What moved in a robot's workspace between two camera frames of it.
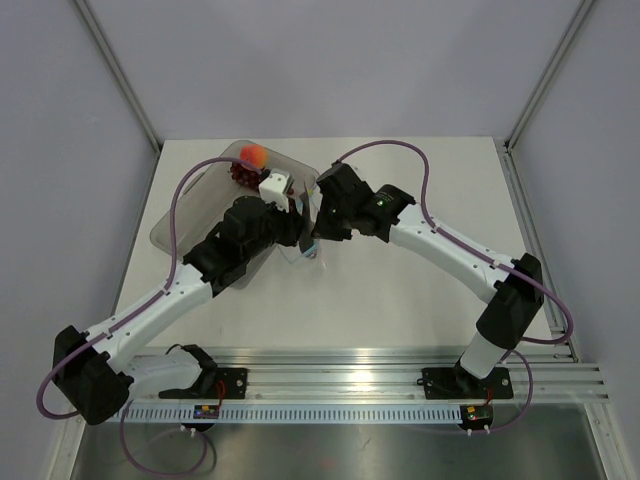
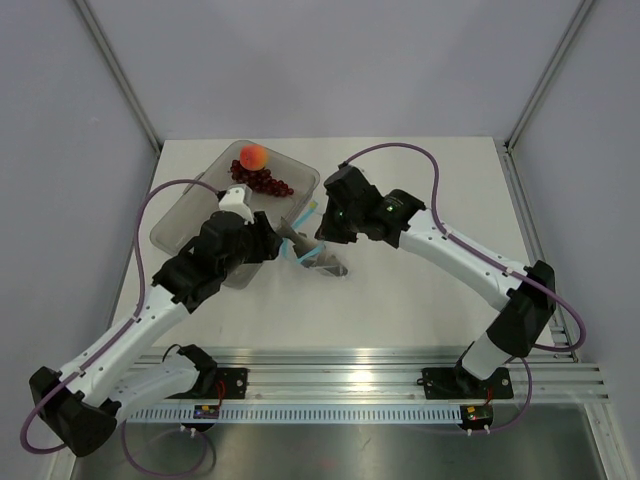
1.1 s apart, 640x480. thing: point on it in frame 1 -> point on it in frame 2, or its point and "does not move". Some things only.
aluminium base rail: x=537 y=373 does not move
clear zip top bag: x=306 y=200 -> x=310 y=252
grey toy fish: x=307 y=237 -> x=309 y=249
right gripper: x=325 y=230 does not move
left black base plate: x=231 y=384 does not move
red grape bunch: x=246 y=176 does not move
